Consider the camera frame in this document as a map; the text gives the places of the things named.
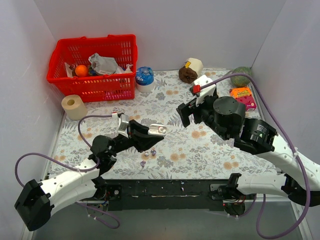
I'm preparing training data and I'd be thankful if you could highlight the white earbud charging case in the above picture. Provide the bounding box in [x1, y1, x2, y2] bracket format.
[148, 124, 167, 136]

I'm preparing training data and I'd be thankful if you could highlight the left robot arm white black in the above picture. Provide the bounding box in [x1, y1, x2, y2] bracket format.
[14, 115, 167, 232]

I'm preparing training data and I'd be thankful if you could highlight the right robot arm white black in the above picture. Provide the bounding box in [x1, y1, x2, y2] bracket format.
[177, 96, 320, 207]

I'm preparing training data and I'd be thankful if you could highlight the brown cream towel roll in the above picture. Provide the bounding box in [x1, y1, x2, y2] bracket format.
[178, 57, 203, 84]

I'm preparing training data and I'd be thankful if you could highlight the floral table mat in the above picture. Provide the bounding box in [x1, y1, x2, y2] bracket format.
[48, 70, 276, 179]

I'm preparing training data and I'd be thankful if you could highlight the orange pink sponge box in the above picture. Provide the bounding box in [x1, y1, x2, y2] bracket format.
[229, 86, 257, 112]

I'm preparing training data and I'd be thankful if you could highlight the green textured melon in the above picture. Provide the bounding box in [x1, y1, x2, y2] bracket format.
[230, 66, 252, 88]

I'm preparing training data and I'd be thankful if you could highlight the blue white wipes tub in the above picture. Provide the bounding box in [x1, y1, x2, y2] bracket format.
[135, 66, 155, 93]

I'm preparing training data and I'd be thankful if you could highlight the white pump bottle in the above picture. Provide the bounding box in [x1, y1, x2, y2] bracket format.
[123, 64, 133, 74]

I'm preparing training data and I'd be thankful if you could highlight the beige paper roll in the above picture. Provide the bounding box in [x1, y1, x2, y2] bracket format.
[61, 94, 88, 121]

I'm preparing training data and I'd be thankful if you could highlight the crumpled grey plastic bag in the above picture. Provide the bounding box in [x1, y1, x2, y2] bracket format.
[88, 53, 124, 75]

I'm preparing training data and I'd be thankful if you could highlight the orange fruit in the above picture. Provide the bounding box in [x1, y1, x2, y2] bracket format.
[74, 65, 89, 78]

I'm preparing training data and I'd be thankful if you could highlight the red plastic shopping basket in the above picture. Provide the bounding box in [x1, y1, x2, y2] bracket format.
[46, 34, 138, 103]

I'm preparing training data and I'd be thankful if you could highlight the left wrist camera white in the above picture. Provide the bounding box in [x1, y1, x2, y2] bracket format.
[111, 112, 130, 138]

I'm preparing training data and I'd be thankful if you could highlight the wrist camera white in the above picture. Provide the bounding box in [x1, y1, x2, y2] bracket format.
[111, 112, 130, 138]
[189, 74, 217, 107]

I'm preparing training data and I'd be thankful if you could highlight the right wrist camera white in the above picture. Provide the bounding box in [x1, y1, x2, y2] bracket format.
[189, 74, 217, 107]

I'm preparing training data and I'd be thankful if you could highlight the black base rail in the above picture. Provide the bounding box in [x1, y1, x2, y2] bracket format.
[74, 174, 256, 217]

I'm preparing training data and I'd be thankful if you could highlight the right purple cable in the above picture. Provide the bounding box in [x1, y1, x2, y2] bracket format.
[199, 72, 312, 240]

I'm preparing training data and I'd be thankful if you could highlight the purple cable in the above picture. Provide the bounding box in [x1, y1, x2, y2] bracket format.
[199, 72, 312, 240]
[14, 113, 122, 230]

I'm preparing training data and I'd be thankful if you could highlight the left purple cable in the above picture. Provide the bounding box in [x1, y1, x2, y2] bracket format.
[14, 113, 122, 230]

